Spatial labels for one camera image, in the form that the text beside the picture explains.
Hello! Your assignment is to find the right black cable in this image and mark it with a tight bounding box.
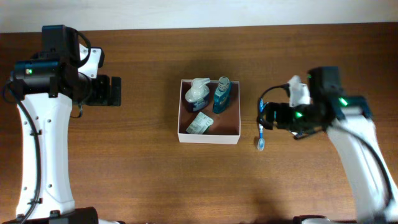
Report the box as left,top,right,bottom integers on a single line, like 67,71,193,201
259,83,394,206

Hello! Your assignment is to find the blue white toothbrush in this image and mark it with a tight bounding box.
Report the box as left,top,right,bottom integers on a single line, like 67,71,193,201
257,99,265,151

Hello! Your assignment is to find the blue disposable razor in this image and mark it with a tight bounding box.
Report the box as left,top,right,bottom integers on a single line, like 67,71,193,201
293,130,317,140

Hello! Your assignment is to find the black cable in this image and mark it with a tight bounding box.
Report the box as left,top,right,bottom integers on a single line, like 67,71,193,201
259,83,394,206
2,27,93,224

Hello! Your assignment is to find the teal mouthwash bottle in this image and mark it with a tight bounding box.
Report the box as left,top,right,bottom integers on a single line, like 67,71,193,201
213,77,232,114

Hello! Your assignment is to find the green white soap box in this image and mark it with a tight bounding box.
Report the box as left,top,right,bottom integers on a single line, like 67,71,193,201
186,112,214,134

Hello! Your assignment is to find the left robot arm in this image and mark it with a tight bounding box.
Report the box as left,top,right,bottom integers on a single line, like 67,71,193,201
4,25,121,223

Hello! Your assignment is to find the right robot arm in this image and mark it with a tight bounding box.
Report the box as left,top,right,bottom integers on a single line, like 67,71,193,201
256,66,397,223

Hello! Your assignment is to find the white cardboard box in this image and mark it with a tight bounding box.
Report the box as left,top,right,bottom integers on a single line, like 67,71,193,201
177,80,241,144

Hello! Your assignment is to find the left black cable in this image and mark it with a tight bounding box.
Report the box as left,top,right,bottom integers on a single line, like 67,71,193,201
2,27,93,224

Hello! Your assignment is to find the clear pump soap bottle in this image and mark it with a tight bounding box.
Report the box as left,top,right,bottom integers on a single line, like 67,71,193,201
185,78,211,112

